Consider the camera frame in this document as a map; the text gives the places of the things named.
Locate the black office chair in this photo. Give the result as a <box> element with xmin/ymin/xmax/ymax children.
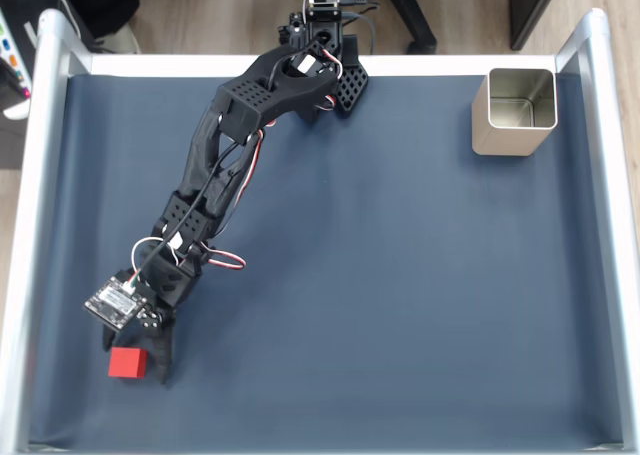
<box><xmin>314</xmin><ymin>0</ymin><xmax>446</xmax><ymax>56</ymax></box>

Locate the square metal container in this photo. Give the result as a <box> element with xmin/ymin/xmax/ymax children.
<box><xmin>471</xmin><ymin>67</ymin><xmax>559</xmax><ymax>157</ymax></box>

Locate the black camera cable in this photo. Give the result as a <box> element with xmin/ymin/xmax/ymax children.
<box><xmin>132</xmin><ymin>32</ymin><xmax>331</xmax><ymax>282</ymax></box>

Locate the red white black servo wire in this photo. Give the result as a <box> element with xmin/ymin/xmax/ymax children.
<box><xmin>202</xmin><ymin>247</ymin><xmax>248</xmax><ymax>272</ymax></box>

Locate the person's foot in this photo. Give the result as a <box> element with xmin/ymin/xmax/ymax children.
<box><xmin>93</xmin><ymin>24</ymin><xmax>142</xmax><ymax>55</ymax></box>

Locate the white device with coloured buttons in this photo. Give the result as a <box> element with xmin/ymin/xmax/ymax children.
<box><xmin>0</xmin><ymin>9</ymin><xmax>39</xmax><ymax>121</ymax></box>

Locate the camera circuit board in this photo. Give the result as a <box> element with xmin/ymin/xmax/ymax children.
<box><xmin>82</xmin><ymin>273</ymin><xmax>150</xmax><ymax>334</ymax></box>

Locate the blue table mat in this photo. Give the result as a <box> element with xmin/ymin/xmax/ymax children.
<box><xmin>27</xmin><ymin>73</ymin><xmax>626</xmax><ymax>451</ymax></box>

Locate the person's leg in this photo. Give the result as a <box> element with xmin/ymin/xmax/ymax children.
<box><xmin>64</xmin><ymin>0</ymin><xmax>142</xmax><ymax>40</ymax></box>

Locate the grey power cable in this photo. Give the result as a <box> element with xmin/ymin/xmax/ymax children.
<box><xmin>343</xmin><ymin>0</ymin><xmax>382</xmax><ymax>56</ymax></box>

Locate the silver table frame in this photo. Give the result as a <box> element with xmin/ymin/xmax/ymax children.
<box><xmin>0</xmin><ymin>7</ymin><xmax>640</xmax><ymax>455</ymax></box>

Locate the red cube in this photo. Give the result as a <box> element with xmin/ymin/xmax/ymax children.
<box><xmin>108</xmin><ymin>346</ymin><xmax>150</xmax><ymax>380</ymax></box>

